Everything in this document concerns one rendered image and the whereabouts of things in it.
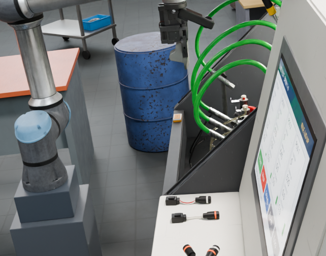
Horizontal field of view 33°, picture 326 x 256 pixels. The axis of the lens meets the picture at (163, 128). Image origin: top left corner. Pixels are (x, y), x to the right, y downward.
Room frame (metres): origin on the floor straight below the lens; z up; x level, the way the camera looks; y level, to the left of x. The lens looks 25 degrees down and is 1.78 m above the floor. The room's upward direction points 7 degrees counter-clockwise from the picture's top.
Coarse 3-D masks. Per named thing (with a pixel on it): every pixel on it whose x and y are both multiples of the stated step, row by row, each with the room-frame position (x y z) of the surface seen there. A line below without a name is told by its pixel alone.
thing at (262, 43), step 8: (248, 40) 1.45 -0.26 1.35; (256, 40) 1.45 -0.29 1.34; (224, 48) 1.46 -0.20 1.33; (232, 48) 1.45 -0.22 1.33; (216, 56) 1.46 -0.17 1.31; (208, 64) 1.46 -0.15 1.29; (200, 72) 1.47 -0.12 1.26; (200, 80) 1.46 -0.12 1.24; (192, 96) 1.47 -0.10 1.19; (200, 112) 1.47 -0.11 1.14; (208, 120) 1.46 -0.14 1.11; (216, 120) 1.47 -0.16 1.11; (224, 128) 1.45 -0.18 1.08
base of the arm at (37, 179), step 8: (48, 160) 1.56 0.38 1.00; (56, 160) 1.59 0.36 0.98; (24, 168) 1.57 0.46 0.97; (32, 168) 1.55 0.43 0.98; (40, 168) 1.55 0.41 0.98; (48, 168) 1.55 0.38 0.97; (56, 168) 1.57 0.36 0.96; (64, 168) 1.61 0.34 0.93; (24, 176) 1.57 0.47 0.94; (32, 176) 1.54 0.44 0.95; (40, 176) 1.54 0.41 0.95; (48, 176) 1.54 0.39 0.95; (56, 176) 1.57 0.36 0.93; (64, 176) 1.58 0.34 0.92; (24, 184) 1.56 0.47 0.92; (32, 184) 1.54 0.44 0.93; (40, 184) 1.53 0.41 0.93; (48, 184) 1.53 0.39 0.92; (56, 184) 1.55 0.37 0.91; (40, 192) 1.53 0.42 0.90
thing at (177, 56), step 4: (176, 44) 1.61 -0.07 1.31; (180, 44) 1.61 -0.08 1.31; (176, 48) 1.61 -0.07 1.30; (180, 48) 1.61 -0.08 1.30; (176, 52) 1.61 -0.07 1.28; (180, 52) 1.61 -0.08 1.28; (172, 56) 1.62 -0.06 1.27; (176, 56) 1.62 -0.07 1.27; (180, 56) 1.61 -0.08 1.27; (172, 60) 1.62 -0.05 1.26; (176, 60) 1.62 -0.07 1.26; (180, 60) 1.61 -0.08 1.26; (184, 60) 1.61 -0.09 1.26; (188, 60) 1.61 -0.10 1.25; (184, 64) 1.61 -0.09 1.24; (188, 64) 1.62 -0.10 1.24
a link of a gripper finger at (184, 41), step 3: (183, 33) 1.60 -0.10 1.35; (183, 36) 1.59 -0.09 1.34; (183, 39) 1.59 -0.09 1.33; (186, 39) 1.61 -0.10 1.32; (183, 42) 1.59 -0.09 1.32; (186, 42) 1.60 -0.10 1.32; (183, 45) 1.59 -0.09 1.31; (186, 45) 1.59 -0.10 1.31; (183, 48) 1.59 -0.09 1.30; (186, 48) 1.59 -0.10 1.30; (183, 51) 1.60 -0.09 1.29; (186, 51) 1.59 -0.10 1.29; (183, 54) 1.60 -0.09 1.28; (186, 54) 1.60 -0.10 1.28; (183, 57) 1.60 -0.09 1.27
